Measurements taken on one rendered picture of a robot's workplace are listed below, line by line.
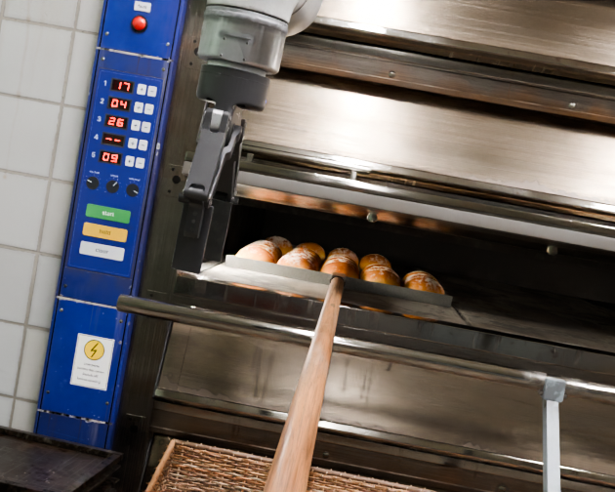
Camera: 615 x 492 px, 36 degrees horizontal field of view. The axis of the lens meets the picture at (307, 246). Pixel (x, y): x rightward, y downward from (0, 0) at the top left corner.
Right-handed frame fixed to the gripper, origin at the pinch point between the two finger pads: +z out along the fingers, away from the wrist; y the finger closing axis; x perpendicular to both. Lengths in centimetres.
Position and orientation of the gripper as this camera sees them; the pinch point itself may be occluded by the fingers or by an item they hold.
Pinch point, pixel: (199, 254)
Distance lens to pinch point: 102.4
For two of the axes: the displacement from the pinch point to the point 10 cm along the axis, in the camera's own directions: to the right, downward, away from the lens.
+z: -2.0, 9.8, 0.9
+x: 9.8, 2.1, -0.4
